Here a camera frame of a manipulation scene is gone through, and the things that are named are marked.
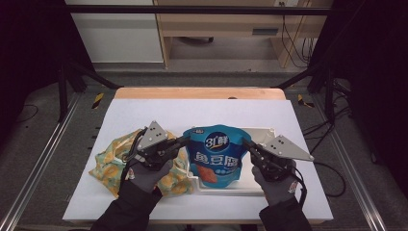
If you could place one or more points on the green orange-print shopping bag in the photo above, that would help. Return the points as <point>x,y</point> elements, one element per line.
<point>109,166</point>

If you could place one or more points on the white cabinet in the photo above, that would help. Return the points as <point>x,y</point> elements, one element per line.
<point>118,35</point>

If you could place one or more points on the black horizontal frame bar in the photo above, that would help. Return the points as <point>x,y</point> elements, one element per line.
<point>192,10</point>

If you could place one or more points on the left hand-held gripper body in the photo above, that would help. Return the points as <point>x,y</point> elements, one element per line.
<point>154,138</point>

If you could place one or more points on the person's right hand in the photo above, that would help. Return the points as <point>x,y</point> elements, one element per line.
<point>275,191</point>

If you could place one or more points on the white plastic bin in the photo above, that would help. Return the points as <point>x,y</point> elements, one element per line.
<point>247,183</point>

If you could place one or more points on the yellow black tape marker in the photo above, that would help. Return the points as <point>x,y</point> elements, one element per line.
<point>97,100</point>
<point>303,101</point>

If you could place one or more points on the black frame strut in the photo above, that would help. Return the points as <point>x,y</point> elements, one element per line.
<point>308,75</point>
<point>89,75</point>

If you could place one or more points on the wooden desk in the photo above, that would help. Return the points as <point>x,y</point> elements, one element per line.
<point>221,24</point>

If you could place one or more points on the white table cover sheet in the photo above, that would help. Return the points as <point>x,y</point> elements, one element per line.
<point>205,112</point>

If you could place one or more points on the aluminium rail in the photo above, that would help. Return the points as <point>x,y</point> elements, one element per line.
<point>352,173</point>
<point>41,160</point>

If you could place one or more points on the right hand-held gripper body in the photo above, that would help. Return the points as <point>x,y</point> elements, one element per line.
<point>282,150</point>

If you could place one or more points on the person's left hand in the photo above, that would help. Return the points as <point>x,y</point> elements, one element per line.
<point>147,178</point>

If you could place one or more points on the blue snack packet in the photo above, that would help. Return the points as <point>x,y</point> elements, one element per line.
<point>216,154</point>

